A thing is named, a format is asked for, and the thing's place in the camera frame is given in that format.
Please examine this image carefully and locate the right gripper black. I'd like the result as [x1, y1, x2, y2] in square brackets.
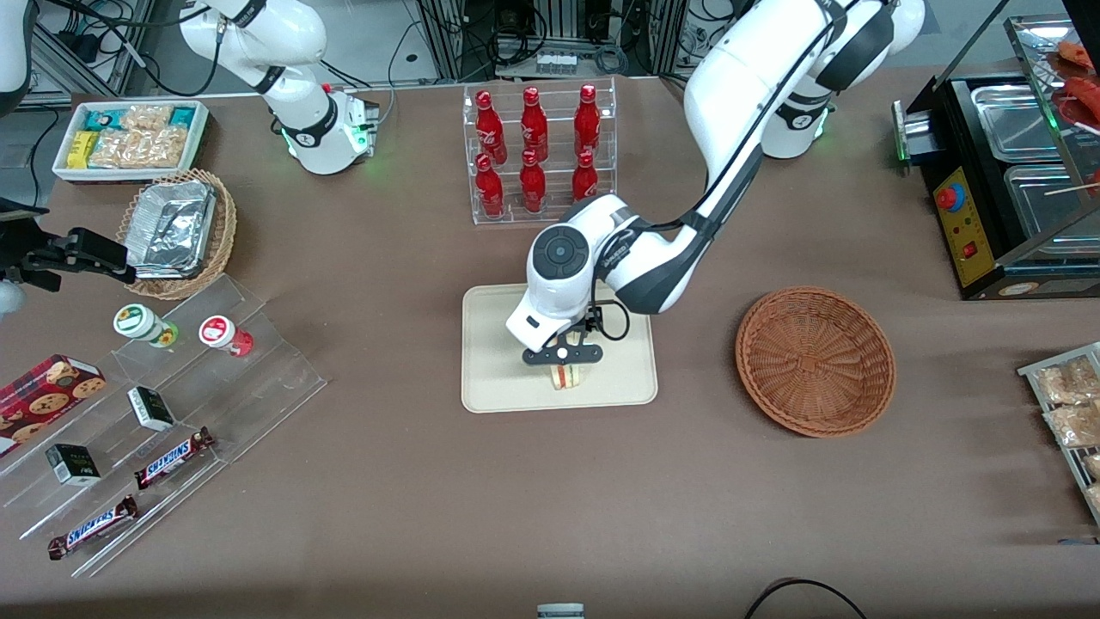
[0, 227, 138, 291]

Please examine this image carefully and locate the beige plastic tray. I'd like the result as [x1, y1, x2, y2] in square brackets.
[461, 277, 659, 414]

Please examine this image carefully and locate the light wicker basket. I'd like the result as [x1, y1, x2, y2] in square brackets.
[116, 169, 238, 301]

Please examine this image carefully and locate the brown wicker basket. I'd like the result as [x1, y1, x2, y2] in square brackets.
[735, 286, 897, 439]

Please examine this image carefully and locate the green lid snack cup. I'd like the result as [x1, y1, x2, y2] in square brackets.
[113, 303, 180, 349]

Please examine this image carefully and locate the aluminium foil container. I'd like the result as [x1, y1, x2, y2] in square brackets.
[126, 179, 217, 280]

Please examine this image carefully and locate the white snack bin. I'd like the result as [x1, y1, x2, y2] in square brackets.
[52, 100, 211, 185]

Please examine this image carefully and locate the clear acrylic bottle rack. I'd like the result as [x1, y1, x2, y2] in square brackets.
[462, 76, 618, 226]

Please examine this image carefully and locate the red lid snack cup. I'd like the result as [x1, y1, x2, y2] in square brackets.
[199, 316, 255, 359]

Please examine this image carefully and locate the red cola bottle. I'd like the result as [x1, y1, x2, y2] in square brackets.
[474, 153, 506, 219]
[519, 150, 547, 215]
[521, 86, 549, 162]
[574, 83, 602, 158]
[571, 150, 600, 203]
[475, 90, 509, 166]

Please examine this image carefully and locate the red cookie box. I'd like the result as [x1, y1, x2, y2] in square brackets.
[0, 353, 108, 459]

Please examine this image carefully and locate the small black box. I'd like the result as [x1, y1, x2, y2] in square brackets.
[45, 443, 102, 487]
[127, 386, 176, 432]

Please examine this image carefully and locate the clear acrylic stepped stand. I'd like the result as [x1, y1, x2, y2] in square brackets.
[0, 273, 328, 579]

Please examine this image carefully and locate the Snickers chocolate bar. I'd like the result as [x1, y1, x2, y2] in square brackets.
[47, 494, 140, 561]
[133, 426, 216, 491]

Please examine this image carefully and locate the black food warmer cabinet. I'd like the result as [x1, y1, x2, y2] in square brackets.
[891, 13, 1100, 302]

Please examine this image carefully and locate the steel food pan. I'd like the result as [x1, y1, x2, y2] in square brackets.
[1004, 163, 1100, 246]
[971, 83, 1066, 164]

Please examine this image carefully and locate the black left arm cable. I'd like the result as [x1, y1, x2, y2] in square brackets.
[589, 0, 895, 343]

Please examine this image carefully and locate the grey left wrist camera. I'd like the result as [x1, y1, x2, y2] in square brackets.
[522, 342, 605, 368]

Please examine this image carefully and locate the black floor cable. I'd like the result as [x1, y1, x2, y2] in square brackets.
[743, 578, 869, 619]

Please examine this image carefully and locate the grey wire rack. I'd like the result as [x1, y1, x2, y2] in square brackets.
[1017, 342, 1100, 527]

